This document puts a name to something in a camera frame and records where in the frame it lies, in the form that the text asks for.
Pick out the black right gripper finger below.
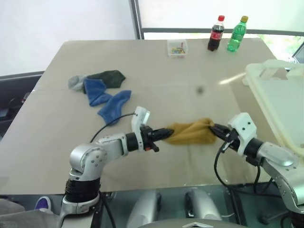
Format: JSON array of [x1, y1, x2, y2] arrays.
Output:
[[208, 123, 231, 134], [213, 131, 232, 143]]

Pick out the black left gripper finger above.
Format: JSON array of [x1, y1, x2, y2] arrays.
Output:
[[154, 127, 174, 135], [155, 133, 176, 142]]

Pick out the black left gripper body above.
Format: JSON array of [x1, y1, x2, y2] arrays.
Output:
[[140, 125, 160, 153]]

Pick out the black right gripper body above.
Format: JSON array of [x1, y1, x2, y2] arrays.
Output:
[[222, 128, 241, 150]]

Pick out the mustard yellow sock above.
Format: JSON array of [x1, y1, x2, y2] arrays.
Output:
[[165, 129, 218, 145], [169, 117, 216, 136]]

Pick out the white plastic bin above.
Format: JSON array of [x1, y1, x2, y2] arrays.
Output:
[[242, 59, 304, 155]]

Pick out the clear plastic box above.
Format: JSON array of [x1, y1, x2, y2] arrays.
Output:
[[167, 39, 189, 59]]

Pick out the blue sock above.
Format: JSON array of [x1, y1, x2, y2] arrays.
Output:
[[84, 78, 112, 107], [97, 89, 132, 125]]

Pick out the silver rounded robot leg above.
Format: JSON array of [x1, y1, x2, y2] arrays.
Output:
[[125, 190, 162, 228], [184, 189, 223, 222]]

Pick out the dark green sock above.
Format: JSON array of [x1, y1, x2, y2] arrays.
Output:
[[82, 70, 126, 95]]

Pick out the grey robot torso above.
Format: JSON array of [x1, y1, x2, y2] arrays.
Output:
[[142, 220, 248, 228]]

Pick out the grey sock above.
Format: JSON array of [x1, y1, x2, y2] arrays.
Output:
[[68, 74, 87, 91]]

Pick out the cola bottle with red cap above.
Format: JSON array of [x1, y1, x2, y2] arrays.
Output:
[[207, 15, 226, 52]]

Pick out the green bottle with yellow cap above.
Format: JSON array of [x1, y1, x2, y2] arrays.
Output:
[[227, 15, 249, 53]]

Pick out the purple shoe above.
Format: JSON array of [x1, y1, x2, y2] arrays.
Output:
[[35, 196, 52, 213]]

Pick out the grey trouser leg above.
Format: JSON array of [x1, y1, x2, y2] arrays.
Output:
[[0, 198, 60, 228]]

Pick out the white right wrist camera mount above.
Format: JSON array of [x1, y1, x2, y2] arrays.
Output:
[[227, 113, 258, 158]]

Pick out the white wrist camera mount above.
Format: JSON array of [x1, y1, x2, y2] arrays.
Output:
[[131, 106, 151, 152], [227, 113, 258, 158]]

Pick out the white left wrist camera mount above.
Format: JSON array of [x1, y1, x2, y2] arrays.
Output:
[[131, 106, 151, 152]]

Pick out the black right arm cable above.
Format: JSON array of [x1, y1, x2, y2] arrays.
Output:
[[213, 134, 238, 190]]

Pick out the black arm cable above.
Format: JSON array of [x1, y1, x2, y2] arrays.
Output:
[[213, 134, 238, 190], [89, 113, 135, 143]]

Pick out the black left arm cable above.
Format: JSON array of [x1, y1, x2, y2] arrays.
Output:
[[89, 113, 135, 143]]

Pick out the dark window frame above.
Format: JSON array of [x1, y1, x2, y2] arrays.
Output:
[[129, 0, 304, 40]]

